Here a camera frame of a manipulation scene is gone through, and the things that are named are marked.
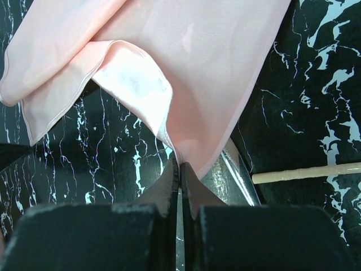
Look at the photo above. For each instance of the wooden chopstick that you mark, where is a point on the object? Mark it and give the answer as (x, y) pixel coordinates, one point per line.
(303, 173)

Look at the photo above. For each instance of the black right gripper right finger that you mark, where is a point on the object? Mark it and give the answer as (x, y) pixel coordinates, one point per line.
(222, 237)

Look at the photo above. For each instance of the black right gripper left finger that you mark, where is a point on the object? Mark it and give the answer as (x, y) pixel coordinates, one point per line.
(133, 236)

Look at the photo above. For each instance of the pink satin napkin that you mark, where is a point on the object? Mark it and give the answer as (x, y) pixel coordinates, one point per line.
(185, 68)

